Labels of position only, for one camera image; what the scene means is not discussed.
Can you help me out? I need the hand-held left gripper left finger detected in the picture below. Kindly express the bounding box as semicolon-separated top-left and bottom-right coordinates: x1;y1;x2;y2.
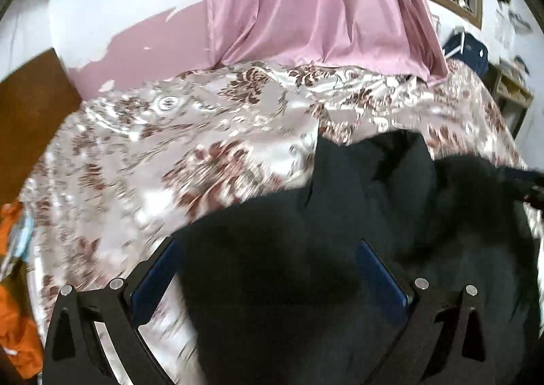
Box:
42;236;179;385

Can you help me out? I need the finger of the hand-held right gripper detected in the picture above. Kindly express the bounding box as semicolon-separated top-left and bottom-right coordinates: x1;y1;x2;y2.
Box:
500;170;544;183
525;185;544;209

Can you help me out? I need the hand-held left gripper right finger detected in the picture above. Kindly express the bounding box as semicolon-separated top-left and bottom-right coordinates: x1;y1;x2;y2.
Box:
356;240;498;385

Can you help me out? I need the black garment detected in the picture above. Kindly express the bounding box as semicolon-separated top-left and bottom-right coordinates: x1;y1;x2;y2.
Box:
170;128;542;385

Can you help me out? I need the wooden shelf desk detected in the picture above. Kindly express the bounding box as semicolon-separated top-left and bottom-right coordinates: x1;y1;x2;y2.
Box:
489;58;534;139

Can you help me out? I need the blue backpack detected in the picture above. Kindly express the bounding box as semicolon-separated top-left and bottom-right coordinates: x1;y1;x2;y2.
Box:
442;30;489;75

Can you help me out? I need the teal patterned cloth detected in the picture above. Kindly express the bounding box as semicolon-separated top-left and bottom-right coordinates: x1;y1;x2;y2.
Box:
11;215;35;260

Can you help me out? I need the orange garment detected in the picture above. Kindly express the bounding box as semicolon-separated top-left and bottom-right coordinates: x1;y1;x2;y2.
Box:
0;202;45;369

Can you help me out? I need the floral satin bedspread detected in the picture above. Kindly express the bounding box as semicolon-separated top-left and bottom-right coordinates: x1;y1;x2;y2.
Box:
19;60;544;385

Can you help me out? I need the wooden headboard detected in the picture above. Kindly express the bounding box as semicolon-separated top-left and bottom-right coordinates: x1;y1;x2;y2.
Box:
0;49;83;205

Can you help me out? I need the pink curtain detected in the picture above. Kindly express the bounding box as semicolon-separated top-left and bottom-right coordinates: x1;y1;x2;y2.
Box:
206;0;449;82

